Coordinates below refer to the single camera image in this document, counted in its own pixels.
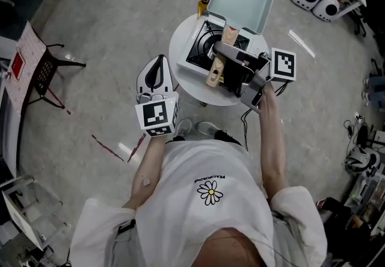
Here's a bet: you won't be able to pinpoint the person's left forearm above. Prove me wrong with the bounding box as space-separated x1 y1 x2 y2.
129 136 169 211

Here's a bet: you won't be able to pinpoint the person's white t-shirt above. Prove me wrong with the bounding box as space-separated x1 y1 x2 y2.
69 139 328 267

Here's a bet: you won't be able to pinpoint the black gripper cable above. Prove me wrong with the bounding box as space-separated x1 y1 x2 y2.
240 81 289 152

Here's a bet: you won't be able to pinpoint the round white side table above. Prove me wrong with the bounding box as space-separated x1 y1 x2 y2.
168 13 271 107

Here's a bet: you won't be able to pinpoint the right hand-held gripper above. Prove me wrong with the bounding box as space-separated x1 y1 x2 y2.
212 41 297 115

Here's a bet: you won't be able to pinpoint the black office chair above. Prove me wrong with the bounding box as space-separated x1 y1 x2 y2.
345 4 385 50

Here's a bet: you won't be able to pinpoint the person's left white shoe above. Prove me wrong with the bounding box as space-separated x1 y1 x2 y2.
175 118 193 138

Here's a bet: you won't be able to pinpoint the person's right white shoe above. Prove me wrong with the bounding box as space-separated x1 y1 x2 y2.
197 121 223 137

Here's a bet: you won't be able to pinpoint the patterned white tablecloth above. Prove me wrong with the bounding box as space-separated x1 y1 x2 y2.
5 20 48 115

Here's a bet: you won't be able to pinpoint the white metal rack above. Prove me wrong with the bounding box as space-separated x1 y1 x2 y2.
0 174 72 267

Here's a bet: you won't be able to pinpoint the person's white shoe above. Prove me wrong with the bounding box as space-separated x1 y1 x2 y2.
175 118 193 138
197 121 223 137

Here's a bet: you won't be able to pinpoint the person's right forearm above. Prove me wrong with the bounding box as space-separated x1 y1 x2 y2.
257 82 291 200

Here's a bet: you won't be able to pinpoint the white induction cooktop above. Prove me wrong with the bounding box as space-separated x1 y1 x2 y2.
176 14 265 78

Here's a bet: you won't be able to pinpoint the person's black trousers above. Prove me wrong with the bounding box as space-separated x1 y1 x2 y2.
165 129 243 148

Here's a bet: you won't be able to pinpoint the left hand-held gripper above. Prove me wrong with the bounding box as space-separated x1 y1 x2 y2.
134 54 180 138

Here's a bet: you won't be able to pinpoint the black power cable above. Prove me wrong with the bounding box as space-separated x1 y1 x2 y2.
343 120 357 140

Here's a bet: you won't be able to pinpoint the white shelf unit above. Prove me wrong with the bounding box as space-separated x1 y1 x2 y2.
342 166 385 236

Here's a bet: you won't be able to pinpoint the red booklet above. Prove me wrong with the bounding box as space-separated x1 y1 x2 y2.
8 51 26 81

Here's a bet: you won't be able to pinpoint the yellow oil bottle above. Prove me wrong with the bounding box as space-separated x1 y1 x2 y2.
197 0 212 17

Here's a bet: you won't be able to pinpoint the black metal lattice chair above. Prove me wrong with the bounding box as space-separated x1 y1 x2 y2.
22 43 87 110

